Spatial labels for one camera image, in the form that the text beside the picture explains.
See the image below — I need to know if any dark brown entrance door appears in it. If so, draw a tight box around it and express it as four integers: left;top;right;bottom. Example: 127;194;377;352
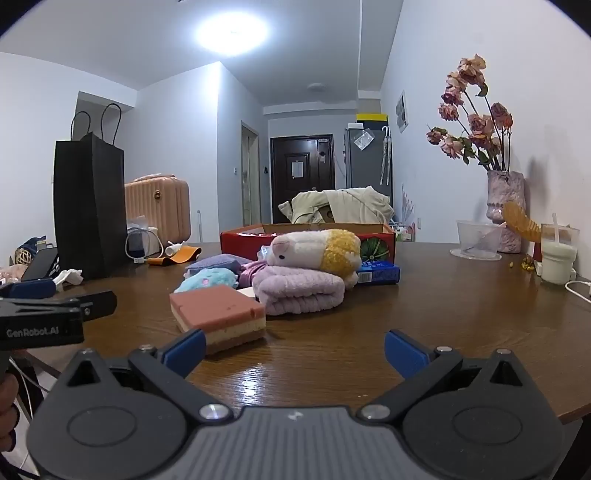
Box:
270;135;335;223

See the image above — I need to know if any red cardboard box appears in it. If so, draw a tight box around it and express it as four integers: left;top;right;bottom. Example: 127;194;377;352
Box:
220;222;397;269

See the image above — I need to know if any milky drink cup with straw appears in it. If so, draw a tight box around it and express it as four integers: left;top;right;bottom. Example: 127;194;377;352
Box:
540;213;581;285

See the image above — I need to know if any yellow black box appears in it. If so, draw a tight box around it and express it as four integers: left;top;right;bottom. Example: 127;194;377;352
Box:
355;112;389;129

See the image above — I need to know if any round ceiling light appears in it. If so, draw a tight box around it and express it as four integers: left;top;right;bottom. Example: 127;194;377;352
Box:
193;11;271;59

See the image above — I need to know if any black paper bag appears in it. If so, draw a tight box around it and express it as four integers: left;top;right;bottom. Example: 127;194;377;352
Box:
53;103;130;280

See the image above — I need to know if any pink suitcase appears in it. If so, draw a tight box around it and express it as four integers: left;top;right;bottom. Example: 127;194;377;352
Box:
124;174;192;246

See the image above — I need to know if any white hanging umbrella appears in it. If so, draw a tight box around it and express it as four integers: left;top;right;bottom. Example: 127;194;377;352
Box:
379;127;393;186

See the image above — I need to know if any orange pouch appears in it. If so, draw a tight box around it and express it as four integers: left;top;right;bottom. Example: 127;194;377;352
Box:
147;246;203;267

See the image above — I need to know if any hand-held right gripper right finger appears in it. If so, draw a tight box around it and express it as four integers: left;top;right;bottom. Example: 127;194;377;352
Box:
355;329;539;424

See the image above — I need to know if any grey refrigerator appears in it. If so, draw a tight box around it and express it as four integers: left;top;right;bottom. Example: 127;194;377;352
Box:
345;126;393;200

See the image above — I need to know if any blue plush toy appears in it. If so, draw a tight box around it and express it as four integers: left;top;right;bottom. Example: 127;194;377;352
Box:
174;268;239;294

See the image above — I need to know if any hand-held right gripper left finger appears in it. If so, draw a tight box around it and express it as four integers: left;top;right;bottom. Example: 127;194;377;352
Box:
54;329;234;425

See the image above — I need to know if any white yellow plush toy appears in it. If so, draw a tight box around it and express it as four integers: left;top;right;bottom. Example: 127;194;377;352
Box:
266;229;363;289

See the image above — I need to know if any black phone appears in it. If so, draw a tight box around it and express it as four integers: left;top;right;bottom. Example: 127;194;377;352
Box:
20;247;59;281

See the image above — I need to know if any clear plastic container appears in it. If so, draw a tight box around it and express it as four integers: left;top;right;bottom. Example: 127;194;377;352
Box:
450;220;504;262

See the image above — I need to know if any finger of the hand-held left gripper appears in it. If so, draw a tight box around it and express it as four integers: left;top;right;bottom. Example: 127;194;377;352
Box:
0;278;57;299
69;290;118;322

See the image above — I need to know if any framed wall picture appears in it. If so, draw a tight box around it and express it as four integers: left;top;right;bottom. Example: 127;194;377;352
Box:
395;89;410;134

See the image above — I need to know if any light wooden interior door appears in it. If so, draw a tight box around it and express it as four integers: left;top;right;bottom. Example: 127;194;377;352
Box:
240;120;262;227

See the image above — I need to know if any white cable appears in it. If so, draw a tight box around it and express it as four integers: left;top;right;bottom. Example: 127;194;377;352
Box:
564;279;591;304

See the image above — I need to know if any white boxy device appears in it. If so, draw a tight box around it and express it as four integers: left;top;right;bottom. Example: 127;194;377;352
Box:
126;223;165;265

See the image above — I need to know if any orange hair comb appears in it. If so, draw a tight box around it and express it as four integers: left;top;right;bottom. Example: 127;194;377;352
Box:
502;200;544;243

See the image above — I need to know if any dark blue bag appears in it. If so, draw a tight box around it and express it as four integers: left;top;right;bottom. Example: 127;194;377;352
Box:
13;236;48;266

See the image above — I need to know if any person's left hand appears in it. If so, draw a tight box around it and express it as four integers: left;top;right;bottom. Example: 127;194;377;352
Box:
0;373;20;454

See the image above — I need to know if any pink ceramic vase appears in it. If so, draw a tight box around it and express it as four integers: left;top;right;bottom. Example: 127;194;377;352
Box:
486;169;526;254

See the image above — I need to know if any crumpled white tissue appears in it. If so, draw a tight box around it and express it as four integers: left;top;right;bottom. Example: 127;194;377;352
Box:
52;268;84;286

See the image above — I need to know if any purple cloth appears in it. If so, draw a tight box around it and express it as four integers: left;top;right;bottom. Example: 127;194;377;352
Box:
184;252;253;278

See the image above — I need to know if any pink layered sponge block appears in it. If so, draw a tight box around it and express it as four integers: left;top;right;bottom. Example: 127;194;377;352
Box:
169;284;268;356

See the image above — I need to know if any blue flat box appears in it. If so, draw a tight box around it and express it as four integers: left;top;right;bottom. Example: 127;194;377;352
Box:
357;260;401;286

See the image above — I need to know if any beige jacket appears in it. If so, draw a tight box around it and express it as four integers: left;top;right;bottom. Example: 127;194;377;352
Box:
278;186;395;226

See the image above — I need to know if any purple towel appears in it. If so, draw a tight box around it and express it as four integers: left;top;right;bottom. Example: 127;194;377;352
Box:
239;261;347;317

